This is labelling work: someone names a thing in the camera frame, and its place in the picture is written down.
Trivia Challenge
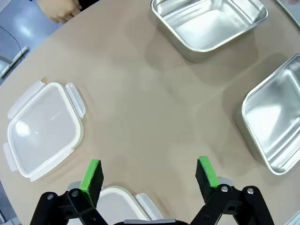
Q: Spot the person's right hand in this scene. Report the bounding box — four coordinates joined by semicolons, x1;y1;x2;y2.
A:
37;0;83;24

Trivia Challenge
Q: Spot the rectangular stainless steel container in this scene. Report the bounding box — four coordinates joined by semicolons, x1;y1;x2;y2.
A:
150;0;269;60
235;53;300;176

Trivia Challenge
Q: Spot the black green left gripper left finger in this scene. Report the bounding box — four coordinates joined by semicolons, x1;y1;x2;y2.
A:
29;159;111;225

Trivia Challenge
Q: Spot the thin black floor cable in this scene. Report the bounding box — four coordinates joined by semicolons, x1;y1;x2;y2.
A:
0;25;25;58

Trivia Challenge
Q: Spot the silver mesh tray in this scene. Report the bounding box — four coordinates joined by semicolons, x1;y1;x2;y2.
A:
275;0;300;27

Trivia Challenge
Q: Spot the white plastic clip lid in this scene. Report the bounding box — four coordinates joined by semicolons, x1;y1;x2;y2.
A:
96;185;165;225
2;81;86;182

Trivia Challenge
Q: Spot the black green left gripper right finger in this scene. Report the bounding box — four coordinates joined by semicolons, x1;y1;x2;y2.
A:
189;156;275;225

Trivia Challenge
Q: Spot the clear plastic airtight container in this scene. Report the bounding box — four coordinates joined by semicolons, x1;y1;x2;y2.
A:
286;206;300;225

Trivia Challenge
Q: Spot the white floor cable strip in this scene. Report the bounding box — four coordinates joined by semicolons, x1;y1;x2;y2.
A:
0;46;30;79

